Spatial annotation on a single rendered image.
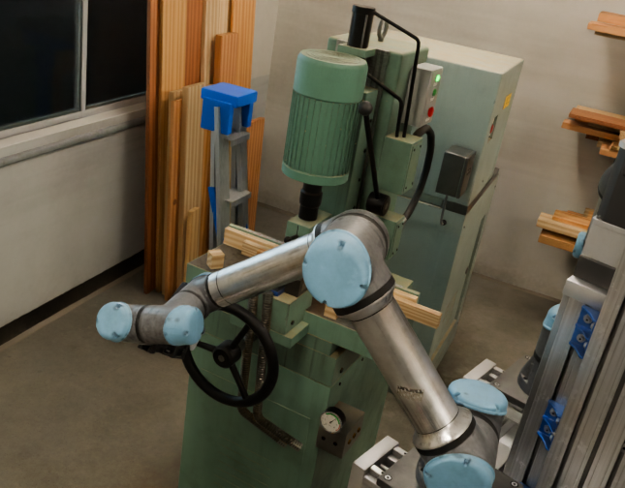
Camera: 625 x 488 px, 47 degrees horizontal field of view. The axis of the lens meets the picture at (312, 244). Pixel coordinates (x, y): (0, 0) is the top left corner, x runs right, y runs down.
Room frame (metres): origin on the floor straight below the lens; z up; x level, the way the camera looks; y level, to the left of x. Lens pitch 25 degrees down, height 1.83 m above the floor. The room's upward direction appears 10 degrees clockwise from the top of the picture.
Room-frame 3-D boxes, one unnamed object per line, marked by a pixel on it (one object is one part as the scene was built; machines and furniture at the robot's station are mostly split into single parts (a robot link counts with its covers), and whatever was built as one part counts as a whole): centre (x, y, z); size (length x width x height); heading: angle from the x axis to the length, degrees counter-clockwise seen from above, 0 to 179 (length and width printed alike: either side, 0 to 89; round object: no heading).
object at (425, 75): (2.04, -0.23, 1.40); 0.10 x 0.06 x 0.16; 156
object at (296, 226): (1.83, 0.01, 1.03); 0.14 x 0.07 x 0.09; 156
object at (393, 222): (1.91, -0.19, 1.02); 0.09 x 0.07 x 0.12; 66
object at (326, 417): (1.51, -0.13, 0.65); 0.06 x 0.04 x 0.08; 66
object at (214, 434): (1.92, -0.02, 0.36); 0.58 x 0.45 x 0.71; 156
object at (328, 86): (1.81, 0.02, 1.35); 0.18 x 0.18 x 0.31
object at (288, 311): (1.62, 0.07, 0.92); 0.15 x 0.13 x 0.09; 66
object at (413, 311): (1.76, -0.08, 0.92); 0.60 x 0.02 x 0.04; 66
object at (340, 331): (1.69, 0.03, 0.87); 0.61 x 0.30 x 0.06; 66
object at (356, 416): (1.57, -0.16, 0.58); 0.12 x 0.08 x 0.08; 156
